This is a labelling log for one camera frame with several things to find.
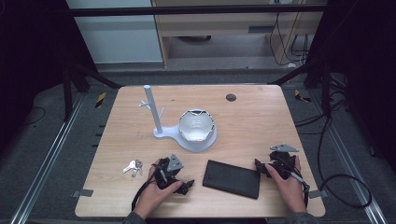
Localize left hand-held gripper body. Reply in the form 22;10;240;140
153;153;185;190

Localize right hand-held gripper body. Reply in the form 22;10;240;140
268;142;300;181

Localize black wallet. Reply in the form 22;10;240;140
202;159;262;201

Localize silver key bunch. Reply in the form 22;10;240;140
122;159;145;178

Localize white key holder stand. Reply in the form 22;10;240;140
137;84;219;154

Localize white bowl silver rim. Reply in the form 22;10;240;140
177;108;217;143

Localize person's left hand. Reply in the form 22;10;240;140
134;158;184;219

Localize person's right hand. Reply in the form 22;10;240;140
264;155;308;215

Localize grey tape strip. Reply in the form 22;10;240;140
307;189;329;200
71;188;94;199

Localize yellow black striped tape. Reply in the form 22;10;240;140
293;89;313;104
94;91;107;109

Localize black metal stand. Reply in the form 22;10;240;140
59;57;123;123
266;57;333;119

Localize black curtain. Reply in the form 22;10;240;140
0;0;97;150
306;0;396;175

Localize white cabinet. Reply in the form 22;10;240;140
65;0;164;65

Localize light wooden desk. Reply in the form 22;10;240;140
150;0;329;69

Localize black horizontal bar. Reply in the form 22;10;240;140
65;4;329;18

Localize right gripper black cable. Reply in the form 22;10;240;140
288;167;311;209

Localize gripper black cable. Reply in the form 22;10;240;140
131;167;158;213
288;167;311;209

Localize black looped floor cable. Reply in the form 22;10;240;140
317;113;374;210

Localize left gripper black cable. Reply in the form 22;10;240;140
131;167;158;213

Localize metal floor rail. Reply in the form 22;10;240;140
9;92;86;224
310;89;389;224

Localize black hanging cables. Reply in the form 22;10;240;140
268;11;310;67

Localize thin black floor cable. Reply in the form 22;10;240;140
20;105;48;127

